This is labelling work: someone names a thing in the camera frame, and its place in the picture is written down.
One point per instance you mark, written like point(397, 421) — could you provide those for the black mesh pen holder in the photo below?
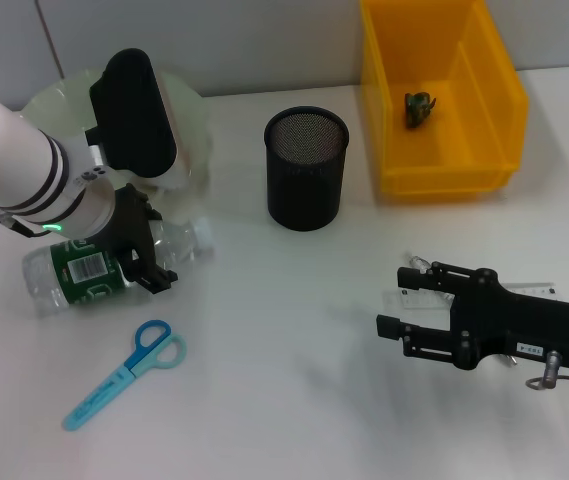
point(304, 190)

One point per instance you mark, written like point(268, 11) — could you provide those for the pale green glass fruit bowl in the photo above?
point(49, 100)

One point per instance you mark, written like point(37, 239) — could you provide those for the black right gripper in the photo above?
point(519, 325)

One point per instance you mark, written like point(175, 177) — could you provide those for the blue teal scissors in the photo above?
point(131, 370)

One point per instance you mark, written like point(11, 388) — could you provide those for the yellow plastic bin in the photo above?
point(414, 165)

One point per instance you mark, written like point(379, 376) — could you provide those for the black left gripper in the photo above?
point(124, 220)

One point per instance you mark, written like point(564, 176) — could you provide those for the clear plastic ruler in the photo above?
point(414, 300)

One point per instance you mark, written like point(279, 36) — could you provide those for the clear bottle green label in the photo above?
point(84, 270)

